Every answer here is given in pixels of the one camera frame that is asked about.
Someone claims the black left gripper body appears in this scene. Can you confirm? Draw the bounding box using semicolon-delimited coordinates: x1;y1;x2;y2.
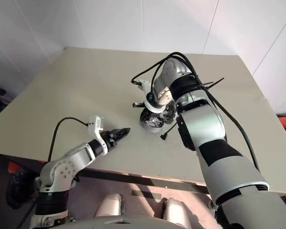
101;129;120;151

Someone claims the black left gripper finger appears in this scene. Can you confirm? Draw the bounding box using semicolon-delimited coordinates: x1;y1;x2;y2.
111;133;129;149
110;127;131;138

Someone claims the dark round motor housing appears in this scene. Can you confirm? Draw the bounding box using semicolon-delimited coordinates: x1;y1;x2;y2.
161;104;179;126

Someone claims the round finned motor housing lid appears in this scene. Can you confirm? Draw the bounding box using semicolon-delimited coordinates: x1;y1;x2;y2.
140;108;164;134

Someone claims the beige left robot leg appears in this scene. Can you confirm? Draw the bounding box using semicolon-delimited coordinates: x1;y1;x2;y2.
95;193;124;218

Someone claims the beige robot leg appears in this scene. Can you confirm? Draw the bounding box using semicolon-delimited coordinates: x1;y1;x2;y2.
163;198;190;223
95;193;124;218

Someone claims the black zip tie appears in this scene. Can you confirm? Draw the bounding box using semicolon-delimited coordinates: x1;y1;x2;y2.
201;77;226;91

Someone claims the silver robot torso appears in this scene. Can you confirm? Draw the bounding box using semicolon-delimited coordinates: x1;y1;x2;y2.
69;214;220;229

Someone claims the beige right robot leg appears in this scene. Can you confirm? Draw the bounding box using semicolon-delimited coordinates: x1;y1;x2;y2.
163;198;190;223

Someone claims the orange plastic object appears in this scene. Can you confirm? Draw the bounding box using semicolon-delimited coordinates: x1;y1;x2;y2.
7;161;22;175

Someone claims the black knobby tyre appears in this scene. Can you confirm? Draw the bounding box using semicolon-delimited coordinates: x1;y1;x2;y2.
6;170;38;210

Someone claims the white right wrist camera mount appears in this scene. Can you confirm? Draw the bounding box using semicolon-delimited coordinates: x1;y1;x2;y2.
136;80;165;114

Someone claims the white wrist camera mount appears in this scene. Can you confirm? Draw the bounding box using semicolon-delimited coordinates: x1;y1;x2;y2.
136;80;165;114
87;115;110;154

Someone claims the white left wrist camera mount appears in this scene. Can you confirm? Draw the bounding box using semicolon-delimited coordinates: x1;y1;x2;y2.
87;115;110;154

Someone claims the black cable with loose plug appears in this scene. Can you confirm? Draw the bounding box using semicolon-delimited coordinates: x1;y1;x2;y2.
159;123;179;141

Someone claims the black table frame bar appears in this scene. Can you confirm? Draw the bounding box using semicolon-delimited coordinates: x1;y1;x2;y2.
78;169;210;194

